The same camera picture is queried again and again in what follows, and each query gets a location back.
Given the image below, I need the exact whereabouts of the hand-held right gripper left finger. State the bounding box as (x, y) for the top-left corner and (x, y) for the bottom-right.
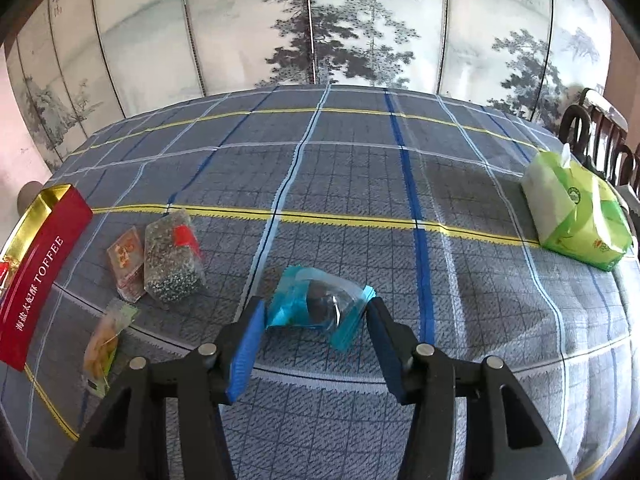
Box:
(64, 296), (267, 480)

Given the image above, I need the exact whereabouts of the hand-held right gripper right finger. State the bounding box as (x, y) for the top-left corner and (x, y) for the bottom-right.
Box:
(365, 297), (573, 480)

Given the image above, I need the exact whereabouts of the teal snack packet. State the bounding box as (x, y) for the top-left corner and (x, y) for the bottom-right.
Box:
(265, 265), (376, 352)

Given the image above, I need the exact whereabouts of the red and gold tin box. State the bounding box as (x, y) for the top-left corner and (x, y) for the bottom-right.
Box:
(0, 183), (94, 372)

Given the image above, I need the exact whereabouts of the grey seed block packet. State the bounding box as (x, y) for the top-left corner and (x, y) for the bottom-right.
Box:
(144, 208), (207, 303)

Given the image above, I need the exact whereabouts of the green-edged fried snack packet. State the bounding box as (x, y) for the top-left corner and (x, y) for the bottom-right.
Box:
(82, 299), (139, 398)

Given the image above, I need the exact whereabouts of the brown cube snack packet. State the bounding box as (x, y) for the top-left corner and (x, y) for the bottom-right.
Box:
(106, 226), (148, 303)

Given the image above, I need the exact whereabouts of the grey plaid tablecloth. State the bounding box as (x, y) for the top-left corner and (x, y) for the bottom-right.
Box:
(0, 84), (640, 480)

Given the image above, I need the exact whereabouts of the green tissue pack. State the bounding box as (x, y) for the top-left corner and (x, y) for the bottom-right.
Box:
(521, 144), (633, 272)

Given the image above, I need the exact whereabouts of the grey round object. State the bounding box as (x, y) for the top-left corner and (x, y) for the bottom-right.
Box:
(17, 180), (51, 216)

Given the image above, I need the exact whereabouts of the dark wooden chair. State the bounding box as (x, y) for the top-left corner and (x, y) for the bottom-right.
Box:
(560, 87), (640, 251)

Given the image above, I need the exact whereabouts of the painted folding screen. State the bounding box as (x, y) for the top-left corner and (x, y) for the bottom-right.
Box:
(5, 0), (613, 173)

